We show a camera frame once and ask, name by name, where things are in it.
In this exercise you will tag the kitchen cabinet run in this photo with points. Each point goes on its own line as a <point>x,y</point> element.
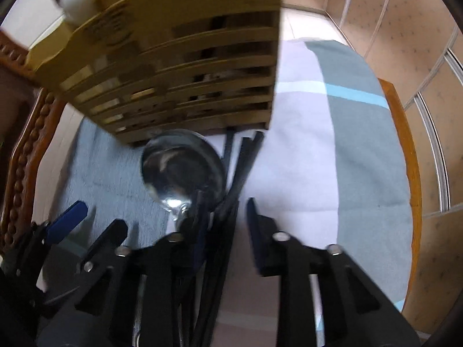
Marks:
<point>417,46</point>

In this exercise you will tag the carved wooden chair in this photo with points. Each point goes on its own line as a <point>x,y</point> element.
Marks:
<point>29,118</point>

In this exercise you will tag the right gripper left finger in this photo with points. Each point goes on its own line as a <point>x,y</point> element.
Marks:
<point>134,295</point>

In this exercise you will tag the steel ladle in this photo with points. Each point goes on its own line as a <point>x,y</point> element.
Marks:
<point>185,176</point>

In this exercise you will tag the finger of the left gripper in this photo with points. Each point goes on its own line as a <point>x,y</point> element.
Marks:
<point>57,230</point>

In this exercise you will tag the black chopstick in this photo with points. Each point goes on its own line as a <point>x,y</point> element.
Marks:
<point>219,244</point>
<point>227,158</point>

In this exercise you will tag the wooden utensil holder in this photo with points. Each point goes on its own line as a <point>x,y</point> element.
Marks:
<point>141,66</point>

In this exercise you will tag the plaid grey pink cloth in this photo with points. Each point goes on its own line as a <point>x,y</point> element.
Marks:
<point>331,170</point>

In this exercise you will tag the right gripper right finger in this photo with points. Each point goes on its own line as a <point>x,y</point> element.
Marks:
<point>355,310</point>

